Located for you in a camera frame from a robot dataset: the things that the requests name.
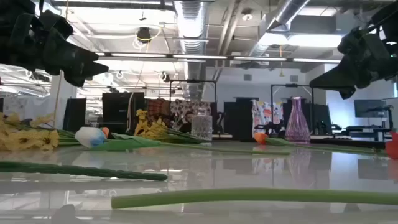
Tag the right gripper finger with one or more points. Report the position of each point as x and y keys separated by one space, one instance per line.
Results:
x=348 y=92
x=339 y=76

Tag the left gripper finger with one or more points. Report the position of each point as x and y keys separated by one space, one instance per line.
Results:
x=71 y=60
x=77 y=80

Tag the white blue artificial tulip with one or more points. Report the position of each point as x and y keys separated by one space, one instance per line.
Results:
x=88 y=137

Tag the purple glass vase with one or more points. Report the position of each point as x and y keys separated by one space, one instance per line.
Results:
x=297 y=127

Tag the red artificial flower bunch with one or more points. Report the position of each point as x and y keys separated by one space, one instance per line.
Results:
x=392 y=147
x=77 y=170

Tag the yellow artificial flower bunch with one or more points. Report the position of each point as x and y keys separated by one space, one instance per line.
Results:
x=25 y=140
x=152 y=129

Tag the clear glass vase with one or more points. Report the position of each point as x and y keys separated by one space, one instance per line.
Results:
x=201 y=127

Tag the green stem foreground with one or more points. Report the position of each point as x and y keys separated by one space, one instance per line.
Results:
x=248 y=196

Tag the black monitor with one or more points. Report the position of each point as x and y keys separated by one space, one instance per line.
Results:
x=370 y=108

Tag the black partition panel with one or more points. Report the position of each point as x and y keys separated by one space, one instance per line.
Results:
x=74 y=115

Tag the wide black panel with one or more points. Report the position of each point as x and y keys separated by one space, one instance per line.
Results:
x=121 y=109

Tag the white curtain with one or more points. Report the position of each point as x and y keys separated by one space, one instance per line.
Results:
x=31 y=105

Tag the round black ceiling device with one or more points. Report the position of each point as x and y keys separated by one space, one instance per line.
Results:
x=144 y=35

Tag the white floral cloth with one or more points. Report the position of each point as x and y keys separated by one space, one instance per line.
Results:
x=264 y=115

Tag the red orange patterned cloth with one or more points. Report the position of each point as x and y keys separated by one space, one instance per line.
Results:
x=157 y=109

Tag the dotted floral cloth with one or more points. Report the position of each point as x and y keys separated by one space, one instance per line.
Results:
x=182 y=110

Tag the black cabinet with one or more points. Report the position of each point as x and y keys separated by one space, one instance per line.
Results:
x=237 y=118

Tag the person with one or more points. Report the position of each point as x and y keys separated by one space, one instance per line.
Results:
x=187 y=124

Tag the long overhead light bar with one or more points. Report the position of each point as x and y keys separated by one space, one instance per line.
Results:
x=199 y=57

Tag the black metal frame stand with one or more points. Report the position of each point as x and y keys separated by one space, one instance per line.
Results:
x=192 y=81
x=292 y=85

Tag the black aluminium table frame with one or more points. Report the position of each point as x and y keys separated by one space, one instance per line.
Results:
x=342 y=143

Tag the smooth silver ventilation duct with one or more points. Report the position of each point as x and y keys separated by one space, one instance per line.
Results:
x=280 y=15

